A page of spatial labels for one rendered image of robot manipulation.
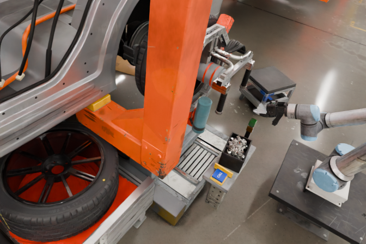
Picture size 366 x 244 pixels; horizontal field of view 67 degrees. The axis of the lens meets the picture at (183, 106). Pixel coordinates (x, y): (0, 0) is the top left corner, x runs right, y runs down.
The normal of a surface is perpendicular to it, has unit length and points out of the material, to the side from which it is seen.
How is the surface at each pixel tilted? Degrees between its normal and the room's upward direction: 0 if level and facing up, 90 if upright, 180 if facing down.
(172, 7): 90
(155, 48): 90
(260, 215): 0
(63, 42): 7
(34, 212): 0
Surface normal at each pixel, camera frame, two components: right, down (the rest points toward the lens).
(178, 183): 0.14, -0.75
